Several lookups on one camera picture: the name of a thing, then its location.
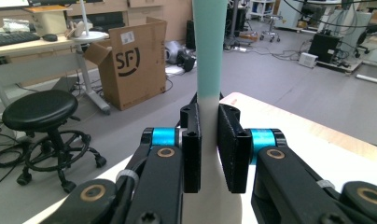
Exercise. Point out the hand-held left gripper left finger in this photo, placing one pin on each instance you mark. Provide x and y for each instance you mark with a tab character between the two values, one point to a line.
191	155

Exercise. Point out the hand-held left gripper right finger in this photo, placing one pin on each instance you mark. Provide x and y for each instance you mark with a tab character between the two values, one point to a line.
234	158

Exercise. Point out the grey and black appliance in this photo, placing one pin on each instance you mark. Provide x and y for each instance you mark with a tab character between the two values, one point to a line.
180	56

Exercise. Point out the tall printed cardboard box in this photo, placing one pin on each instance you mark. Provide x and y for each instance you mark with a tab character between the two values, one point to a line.
136	62

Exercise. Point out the black speaker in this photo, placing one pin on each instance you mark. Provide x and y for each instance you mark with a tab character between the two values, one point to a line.
190	34

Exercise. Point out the white box on floor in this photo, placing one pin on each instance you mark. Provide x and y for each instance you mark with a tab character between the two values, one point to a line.
308	59

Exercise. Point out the grey rolling stool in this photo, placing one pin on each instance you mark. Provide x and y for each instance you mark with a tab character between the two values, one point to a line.
270	29

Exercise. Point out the black computer case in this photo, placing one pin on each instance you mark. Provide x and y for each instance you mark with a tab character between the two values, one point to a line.
323	46

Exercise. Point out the white lamp with round base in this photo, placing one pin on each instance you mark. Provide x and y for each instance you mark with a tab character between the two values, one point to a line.
88	36

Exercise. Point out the black round stool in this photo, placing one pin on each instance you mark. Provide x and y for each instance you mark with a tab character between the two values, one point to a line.
40	109

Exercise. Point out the black computer mouse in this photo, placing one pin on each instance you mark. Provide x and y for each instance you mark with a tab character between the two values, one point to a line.
49	37

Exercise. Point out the light wooden desk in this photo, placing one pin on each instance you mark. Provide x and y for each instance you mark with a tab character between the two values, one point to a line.
31	62

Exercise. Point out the beige box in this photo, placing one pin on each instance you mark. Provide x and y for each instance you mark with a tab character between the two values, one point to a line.
49	21

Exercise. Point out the black keyboard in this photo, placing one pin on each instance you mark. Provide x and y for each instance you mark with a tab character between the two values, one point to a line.
12	39

